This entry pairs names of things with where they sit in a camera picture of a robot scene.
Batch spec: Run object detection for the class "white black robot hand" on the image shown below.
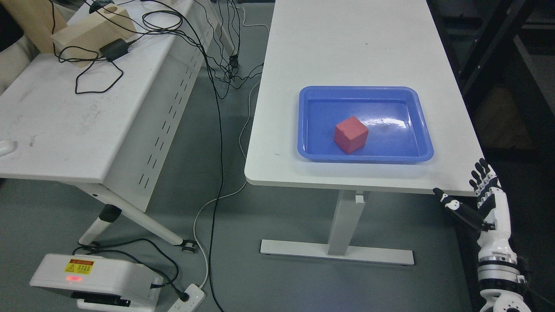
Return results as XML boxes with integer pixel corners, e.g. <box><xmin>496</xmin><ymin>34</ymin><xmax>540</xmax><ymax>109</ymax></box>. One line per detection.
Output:
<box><xmin>433</xmin><ymin>158</ymin><xmax>518</xmax><ymax>264</ymax></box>

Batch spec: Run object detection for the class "pink foam block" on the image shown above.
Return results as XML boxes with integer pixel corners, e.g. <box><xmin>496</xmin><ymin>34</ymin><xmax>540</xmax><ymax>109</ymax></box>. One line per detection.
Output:
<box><xmin>333</xmin><ymin>116</ymin><xmax>369</xmax><ymax>154</ymax></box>

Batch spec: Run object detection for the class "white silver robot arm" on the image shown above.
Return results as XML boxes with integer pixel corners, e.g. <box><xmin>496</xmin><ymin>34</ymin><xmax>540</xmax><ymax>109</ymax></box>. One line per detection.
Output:
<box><xmin>477</xmin><ymin>256</ymin><xmax>532</xmax><ymax>312</ymax></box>

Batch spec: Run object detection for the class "blue plastic tray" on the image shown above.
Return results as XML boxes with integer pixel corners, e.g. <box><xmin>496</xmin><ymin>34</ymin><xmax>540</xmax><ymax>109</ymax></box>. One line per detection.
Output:
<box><xmin>297</xmin><ymin>86</ymin><xmax>434</xmax><ymax>164</ymax></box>

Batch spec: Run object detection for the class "wooden block holder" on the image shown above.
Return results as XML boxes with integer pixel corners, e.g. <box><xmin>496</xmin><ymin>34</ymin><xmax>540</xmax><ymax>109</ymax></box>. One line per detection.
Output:
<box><xmin>50</xmin><ymin>4</ymin><xmax>137</xmax><ymax>68</ymax></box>

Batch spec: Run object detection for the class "white standing desk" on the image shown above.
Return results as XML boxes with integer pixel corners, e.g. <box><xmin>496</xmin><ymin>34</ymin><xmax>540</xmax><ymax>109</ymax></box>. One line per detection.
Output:
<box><xmin>244</xmin><ymin>0</ymin><xmax>485</xmax><ymax>266</ymax></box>

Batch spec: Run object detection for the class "white power strip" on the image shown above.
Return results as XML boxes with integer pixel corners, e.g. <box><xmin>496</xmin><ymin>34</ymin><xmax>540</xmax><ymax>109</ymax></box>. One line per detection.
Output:
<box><xmin>168</xmin><ymin>284</ymin><xmax>206</xmax><ymax>312</ymax></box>

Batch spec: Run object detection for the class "white folding table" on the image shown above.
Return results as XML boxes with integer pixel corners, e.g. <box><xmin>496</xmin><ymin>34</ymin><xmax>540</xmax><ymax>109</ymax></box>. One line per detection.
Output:
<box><xmin>0</xmin><ymin>0</ymin><xmax>217</xmax><ymax>254</ymax></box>

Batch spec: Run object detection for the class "white box device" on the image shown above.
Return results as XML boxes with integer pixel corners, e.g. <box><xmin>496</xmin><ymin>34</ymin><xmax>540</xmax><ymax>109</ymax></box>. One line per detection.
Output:
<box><xmin>29</xmin><ymin>253</ymin><xmax>164</xmax><ymax>312</ymax></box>

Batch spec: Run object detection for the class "black power adapter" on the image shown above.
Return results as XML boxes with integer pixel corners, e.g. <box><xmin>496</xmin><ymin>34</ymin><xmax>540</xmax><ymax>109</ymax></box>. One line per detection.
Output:
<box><xmin>99</xmin><ymin>38</ymin><xmax>129</xmax><ymax>62</ymax></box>

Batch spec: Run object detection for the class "white power cord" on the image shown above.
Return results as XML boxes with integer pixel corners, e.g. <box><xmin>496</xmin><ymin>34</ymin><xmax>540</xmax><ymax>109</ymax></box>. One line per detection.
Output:
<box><xmin>192</xmin><ymin>80</ymin><xmax>261</xmax><ymax>291</ymax></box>

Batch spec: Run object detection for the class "long black cable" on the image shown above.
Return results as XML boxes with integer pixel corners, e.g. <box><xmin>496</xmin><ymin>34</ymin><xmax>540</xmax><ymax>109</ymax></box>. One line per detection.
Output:
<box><xmin>143</xmin><ymin>0</ymin><xmax>243</xmax><ymax>312</ymax></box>

